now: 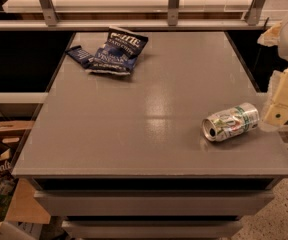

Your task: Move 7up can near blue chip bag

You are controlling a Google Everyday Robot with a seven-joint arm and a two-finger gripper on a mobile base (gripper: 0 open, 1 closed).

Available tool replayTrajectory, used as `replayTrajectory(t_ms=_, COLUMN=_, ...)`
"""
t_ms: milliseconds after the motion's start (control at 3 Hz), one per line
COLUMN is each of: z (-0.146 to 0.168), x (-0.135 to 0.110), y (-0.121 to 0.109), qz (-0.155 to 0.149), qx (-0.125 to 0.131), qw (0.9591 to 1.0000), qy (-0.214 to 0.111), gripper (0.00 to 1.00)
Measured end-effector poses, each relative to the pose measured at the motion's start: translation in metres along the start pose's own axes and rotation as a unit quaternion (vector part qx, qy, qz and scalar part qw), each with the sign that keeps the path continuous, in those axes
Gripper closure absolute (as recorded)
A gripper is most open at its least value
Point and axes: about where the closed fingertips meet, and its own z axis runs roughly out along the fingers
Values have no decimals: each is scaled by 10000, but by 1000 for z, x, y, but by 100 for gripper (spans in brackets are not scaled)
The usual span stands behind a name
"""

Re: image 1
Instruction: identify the crushed 7up can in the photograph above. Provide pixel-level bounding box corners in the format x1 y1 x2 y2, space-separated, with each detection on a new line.
201 103 260 142

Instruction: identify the blue chip bag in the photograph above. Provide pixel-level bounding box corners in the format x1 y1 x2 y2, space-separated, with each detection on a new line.
66 27 149 76

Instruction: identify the grey drawer cabinet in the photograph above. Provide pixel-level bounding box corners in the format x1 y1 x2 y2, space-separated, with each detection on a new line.
11 30 288 240

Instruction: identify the lower grey drawer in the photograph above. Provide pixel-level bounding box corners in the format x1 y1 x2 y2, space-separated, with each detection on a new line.
62 221 242 240

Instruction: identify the grey drawer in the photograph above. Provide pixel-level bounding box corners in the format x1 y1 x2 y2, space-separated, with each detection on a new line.
62 221 242 240
34 190 274 216

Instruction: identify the upper grey drawer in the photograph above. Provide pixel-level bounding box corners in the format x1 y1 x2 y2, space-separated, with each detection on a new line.
34 190 274 216

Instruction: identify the cardboard box with snacks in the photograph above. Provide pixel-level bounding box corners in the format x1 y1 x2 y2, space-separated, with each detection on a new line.
0 120 50 240

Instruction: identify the metal frame rail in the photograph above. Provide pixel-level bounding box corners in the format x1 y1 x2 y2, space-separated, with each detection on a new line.
0 0 271 31

